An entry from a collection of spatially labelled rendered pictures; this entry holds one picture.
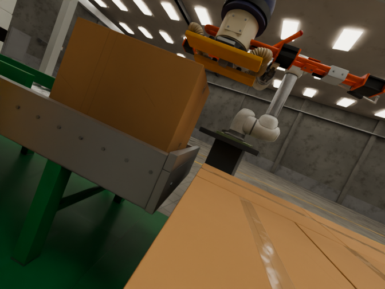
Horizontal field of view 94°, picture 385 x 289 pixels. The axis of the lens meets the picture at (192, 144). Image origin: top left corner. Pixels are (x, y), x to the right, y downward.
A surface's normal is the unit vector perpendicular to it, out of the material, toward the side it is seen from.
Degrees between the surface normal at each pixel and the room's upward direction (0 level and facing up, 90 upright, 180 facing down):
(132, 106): 90
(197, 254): 0
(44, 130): 90
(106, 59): 90
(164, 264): 0
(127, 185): 90
